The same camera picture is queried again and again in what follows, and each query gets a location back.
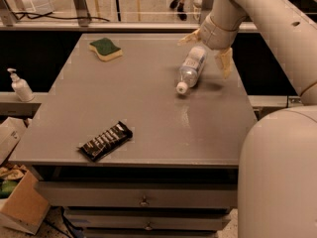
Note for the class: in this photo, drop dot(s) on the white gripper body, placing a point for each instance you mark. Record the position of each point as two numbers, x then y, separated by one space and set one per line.
214 37

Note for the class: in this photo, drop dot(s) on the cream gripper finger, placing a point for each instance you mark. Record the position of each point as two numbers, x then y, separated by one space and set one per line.
223 60
193 37

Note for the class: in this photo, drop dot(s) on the clear plastic water bottle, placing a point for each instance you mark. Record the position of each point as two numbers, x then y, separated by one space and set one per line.
191 68

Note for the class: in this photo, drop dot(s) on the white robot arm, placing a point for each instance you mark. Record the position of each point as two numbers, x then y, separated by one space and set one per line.
277 187

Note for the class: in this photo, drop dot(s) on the black rxbar chocolate bar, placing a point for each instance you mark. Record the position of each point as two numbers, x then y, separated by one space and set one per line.
107 142

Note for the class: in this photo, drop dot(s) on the white pump dispenser bottle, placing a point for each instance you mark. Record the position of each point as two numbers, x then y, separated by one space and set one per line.
20 86

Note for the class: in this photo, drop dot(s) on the green and yellow sponge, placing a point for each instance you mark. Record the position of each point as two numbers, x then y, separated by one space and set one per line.
105 49

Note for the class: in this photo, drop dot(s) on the grey drawer cabinet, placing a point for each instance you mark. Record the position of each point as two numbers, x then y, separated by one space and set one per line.
125 155

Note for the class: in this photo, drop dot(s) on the white cardboard box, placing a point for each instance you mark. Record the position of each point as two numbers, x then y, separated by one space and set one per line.
11 132

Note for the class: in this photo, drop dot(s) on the top grey drawer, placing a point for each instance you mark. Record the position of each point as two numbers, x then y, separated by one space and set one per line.
152 195

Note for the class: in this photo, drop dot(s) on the grey drawer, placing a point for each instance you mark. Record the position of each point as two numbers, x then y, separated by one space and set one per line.
149 219
152 195

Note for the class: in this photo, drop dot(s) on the cardboard box with items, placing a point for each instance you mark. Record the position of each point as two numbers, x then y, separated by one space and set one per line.
24 209

